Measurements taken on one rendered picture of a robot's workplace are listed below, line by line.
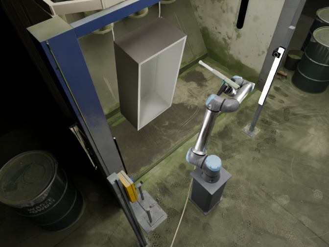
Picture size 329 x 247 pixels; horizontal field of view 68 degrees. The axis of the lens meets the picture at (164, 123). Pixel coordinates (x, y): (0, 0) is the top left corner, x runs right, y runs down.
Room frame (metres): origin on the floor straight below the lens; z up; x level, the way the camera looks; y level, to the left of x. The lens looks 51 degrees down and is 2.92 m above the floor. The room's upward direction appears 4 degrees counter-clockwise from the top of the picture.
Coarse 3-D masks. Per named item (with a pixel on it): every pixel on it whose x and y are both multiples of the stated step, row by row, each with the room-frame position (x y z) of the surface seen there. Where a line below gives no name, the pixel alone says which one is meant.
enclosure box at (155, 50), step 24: (168, 24) 2.22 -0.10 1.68; (120, 48) 1.87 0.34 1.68; (144, 48) 1.88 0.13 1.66; (168, 48) 2.27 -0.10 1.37; (120, 72) 1.94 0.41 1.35; (144, 72) 2.31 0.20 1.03; (168, 72) 2.28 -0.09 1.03; (120, 96) 2.04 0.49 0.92; (144, 96) 2.40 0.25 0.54; (168, 96) 2.29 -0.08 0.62; (144, 120) 2.03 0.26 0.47
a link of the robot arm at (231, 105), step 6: (246, 84) 1.76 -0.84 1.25; (252, 84) 1.78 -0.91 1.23; (240, 90) 1.63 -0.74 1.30; (246, 90) 1.65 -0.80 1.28; (252, 90) 1.77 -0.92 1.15; (234, 96) 1.52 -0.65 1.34; (240, 96) 1.52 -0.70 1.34; (228, 102) 1.37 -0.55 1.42; (234, 102) 1.38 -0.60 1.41; (240, 102) 1.46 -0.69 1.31; (222, 108) 1.35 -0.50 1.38; (228, 108) 1.34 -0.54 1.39; (234, 108) 1.34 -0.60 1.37
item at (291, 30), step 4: (288, 28) 2.08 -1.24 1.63; (292, 28) 2.06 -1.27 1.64; (288, 32) 2.07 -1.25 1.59; (292, 32) 2.06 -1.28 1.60; (288, 36) 2.06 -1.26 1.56; (284, 40) 2.08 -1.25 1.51; (288, 40) 2.05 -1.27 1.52; (284, 44) 2.07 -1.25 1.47; (288, 44) 2.08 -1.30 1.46; (284, 52) 2.07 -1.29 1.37; (280, 64) 2.07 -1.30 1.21; (276, 72) 2.06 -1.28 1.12; (268, 92) 2.07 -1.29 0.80; (260, 104) 2.07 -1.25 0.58; (260, 108) 2.05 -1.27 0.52; (256, 112) 2.08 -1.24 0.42; (260, 112) 2.08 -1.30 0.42; (256, 116) 2.07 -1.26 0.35; (256, 120) 2.05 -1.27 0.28; (252, 124) 2.07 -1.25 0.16; (252, 128) 2.06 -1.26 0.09
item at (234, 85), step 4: (200, 60) 1.97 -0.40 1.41; (204, 64) 1.91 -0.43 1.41; (208, 68) 1.87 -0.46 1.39; (212, 72) 1.80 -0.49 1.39; (216, 72) 1.79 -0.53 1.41; (216, 76) 1.77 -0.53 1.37; (220, 76) 1.73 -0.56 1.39; (224, 76) 1.72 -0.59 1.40; (224, 80) 1.69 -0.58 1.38; (228, 80) 1.67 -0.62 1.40; (224, 84) 1.66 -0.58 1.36; (228, 84) 1.65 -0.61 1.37; (232, 84) 1.63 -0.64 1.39; (236, 84) 1.61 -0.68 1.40; (220, 88) 1.65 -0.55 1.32; (224, 88) 1.64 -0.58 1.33; (236, 88) 1.58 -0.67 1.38; (220, 92) 1.62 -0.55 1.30
